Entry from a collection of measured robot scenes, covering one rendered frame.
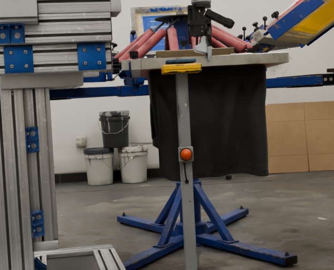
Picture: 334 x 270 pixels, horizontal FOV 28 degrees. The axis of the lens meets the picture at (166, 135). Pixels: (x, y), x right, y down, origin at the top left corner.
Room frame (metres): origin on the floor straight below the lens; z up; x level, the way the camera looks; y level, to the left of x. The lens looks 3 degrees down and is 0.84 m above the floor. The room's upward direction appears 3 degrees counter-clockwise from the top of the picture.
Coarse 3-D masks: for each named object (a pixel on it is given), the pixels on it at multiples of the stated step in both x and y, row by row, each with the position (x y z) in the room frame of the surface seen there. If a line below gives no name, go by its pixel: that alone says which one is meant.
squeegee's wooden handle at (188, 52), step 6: (216, 48) 3.07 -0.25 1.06; (222, 48) 3.07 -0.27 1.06; (228, 48) 3.07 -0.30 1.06; (156, 54) 3.06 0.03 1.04; (162, 54) 3.06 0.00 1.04; (168, 54) 3.06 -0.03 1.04; (174, 54) 3.06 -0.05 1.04; (180, 54) 3.06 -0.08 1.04; (186, 54) 3.06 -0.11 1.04; (192, 54) 3.06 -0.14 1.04; (198, 54) 3.07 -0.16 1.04; (216, 54) 3.07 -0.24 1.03; (222, 54) 3.07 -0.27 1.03; (228, 54) 3.07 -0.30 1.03
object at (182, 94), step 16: (176, 64) 2.24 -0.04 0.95; (192, 64) 2.24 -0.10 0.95; (176, 80) 2.28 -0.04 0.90; (176, 96) 2.30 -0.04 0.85; (192, 160) 2.27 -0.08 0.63; (192, 192) 2.28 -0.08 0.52; (192, 208) 2.28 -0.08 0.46; (192, 224) 2.28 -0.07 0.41; (192, 240) 2.28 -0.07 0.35; (192, 256) 2.28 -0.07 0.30
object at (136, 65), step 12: (132, 60) 2.46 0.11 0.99; (144, 60) 2.47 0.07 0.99; (156, 60) 2.47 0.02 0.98; (204, 60) 2.47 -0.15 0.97; (216, 60) 2.48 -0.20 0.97; (228, 60) 2.48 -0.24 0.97; (240, 60) 2.48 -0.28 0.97; (252, 60) 2.48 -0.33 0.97; (264, 60) 2.48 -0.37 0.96; (276, 60) 2.49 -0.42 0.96; (288, 60) 2.49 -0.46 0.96; (132, 72) 2.68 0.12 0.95
